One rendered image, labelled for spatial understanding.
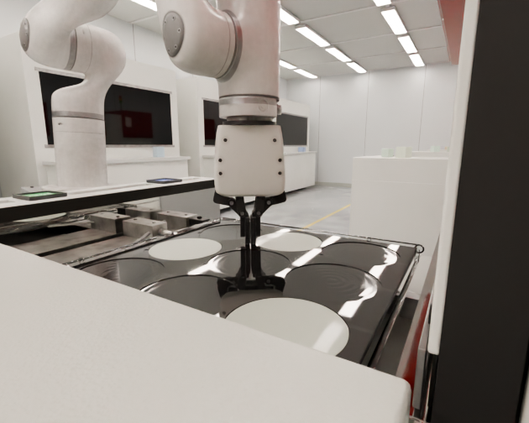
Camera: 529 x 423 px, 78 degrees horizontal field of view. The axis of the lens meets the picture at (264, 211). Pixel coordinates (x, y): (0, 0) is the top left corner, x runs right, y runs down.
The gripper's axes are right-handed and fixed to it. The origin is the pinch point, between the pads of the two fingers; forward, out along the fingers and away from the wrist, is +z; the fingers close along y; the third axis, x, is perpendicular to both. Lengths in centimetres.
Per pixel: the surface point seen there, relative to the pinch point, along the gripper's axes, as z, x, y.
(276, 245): 2.0, 2.2, -3.7
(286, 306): 2.0, 20.7, -2.3
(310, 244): 2.0, 2.2, -8.7
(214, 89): -95, -483, 32
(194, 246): 2.0, 1.5, 8.1
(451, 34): -30.4, -8.9, -34.2
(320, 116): -85, -811, -217
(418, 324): -2.2, 31.4, -8.2
